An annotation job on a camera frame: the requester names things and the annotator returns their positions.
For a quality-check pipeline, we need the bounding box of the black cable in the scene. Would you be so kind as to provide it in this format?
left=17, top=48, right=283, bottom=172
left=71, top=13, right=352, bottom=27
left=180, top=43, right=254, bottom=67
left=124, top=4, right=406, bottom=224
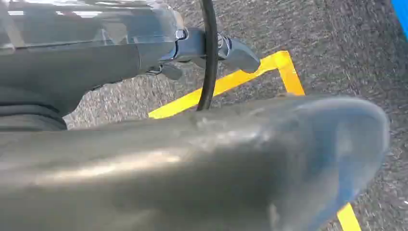
left=195, top=0, right=219, bottom=112

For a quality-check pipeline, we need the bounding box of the yellow tape strip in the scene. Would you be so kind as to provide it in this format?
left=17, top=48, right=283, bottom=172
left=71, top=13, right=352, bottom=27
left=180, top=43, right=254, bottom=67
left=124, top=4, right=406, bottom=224
left=148, top=50, right=291, bottom=120
left=276, top=50, right=363, bottom=231

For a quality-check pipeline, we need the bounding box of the ribbed grey left arm sleeve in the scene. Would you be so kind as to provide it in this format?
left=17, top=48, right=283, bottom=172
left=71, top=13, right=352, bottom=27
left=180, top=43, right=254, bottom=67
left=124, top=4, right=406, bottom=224
left=0, top=88, right=68, bottom=132

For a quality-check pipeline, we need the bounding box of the blue plastic tray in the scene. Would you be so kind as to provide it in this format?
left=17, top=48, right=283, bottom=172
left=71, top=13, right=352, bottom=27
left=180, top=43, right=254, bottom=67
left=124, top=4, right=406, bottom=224
left=391, top=0, right=408, bottom=39

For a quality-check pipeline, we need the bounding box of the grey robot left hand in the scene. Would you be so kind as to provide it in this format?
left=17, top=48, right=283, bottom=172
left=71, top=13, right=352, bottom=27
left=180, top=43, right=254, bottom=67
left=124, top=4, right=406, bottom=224
left=0, top=0, right=391, bottom=231

